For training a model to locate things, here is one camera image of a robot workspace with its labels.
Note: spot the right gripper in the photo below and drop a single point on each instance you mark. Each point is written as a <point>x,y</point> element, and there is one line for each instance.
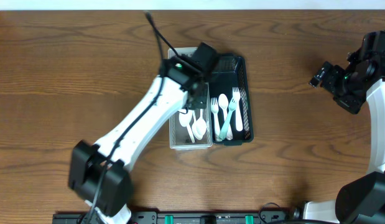
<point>330,79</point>

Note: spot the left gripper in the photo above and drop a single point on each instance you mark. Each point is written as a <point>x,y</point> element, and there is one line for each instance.
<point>199,97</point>

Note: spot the white fork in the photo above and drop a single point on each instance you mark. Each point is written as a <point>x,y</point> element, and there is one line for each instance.
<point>215,110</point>
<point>238,120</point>

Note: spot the white spoon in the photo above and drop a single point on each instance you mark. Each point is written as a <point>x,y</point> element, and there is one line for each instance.
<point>200,126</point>
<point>223,103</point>
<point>194,130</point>
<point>185,117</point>

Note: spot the pale green plastic fork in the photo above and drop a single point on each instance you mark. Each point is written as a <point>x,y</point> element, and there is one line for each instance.
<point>224,129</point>

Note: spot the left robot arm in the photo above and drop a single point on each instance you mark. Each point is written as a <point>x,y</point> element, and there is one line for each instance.
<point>100,172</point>

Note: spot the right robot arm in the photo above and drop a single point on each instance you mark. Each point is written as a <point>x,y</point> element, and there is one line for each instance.
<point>361,82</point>

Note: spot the black plastic basket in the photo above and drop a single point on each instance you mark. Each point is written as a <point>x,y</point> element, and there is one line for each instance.
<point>231,72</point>

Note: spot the clear plastic basket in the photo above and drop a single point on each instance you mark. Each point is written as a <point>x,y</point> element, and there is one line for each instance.
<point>179,138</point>

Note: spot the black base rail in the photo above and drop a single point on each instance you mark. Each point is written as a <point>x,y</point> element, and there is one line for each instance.
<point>265,216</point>

